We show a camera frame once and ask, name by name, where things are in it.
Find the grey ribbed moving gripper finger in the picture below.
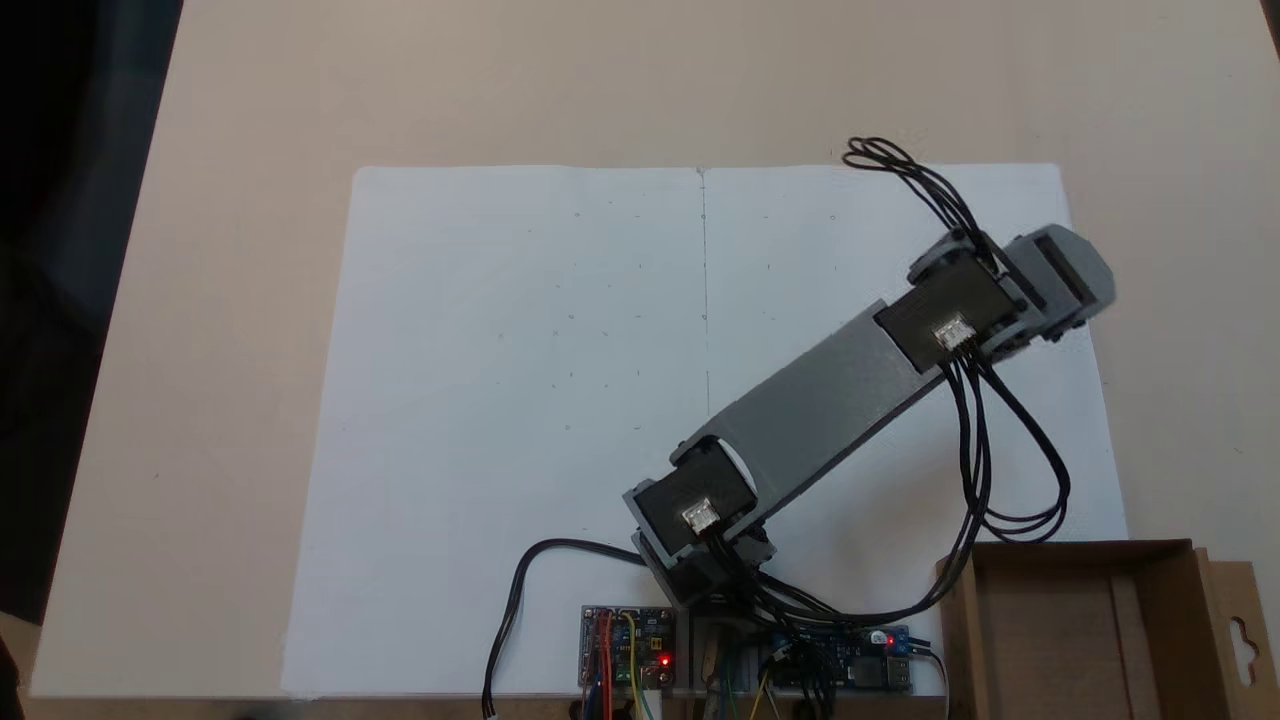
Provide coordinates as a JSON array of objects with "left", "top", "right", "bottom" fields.
[{"left": 1040, "top": 226, "right": 1117, "bottom": 314}]

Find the white paper sheet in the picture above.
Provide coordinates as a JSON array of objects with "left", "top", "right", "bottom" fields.
[
  {"left": 282, "top": 165, "right": 709, "bottom": 699},
  {"left": 700, "top": 162, "right": 1129, "bottom": 697}
]

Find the brown cardboard box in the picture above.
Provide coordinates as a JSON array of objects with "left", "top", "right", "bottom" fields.
[{"left": 935, "top": 538, "right": 1280, "bottom": 720}]

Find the blue circuit board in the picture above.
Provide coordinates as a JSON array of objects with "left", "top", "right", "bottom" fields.
[{"left": 764, "top": 624, "right": 946, "bottom": 695}]

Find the black gripper motor cable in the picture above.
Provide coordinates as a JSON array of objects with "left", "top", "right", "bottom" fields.
[{"left": 843, "top": 137, "right": 1003, "bottom": 263}]

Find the black wrist motor cable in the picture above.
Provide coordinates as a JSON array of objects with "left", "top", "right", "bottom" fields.
[{"left": 700, "top": 340, "right": 1073, "bottom": 627}]

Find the circuit board with jumper wires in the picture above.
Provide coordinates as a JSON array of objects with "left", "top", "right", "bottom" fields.
[{"left": 580, "top": 604, "right": 677, "bottom": 692}]

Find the coloured jumper wire bundle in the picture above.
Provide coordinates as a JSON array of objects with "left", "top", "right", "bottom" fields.
[{"left": 586, "top": 610, "right": 663, "bottom": 720}]

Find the long black power cable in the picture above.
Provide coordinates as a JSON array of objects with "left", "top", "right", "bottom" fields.
[{"left": 482, "top": 539, "right": 653, "bottom": 718}]

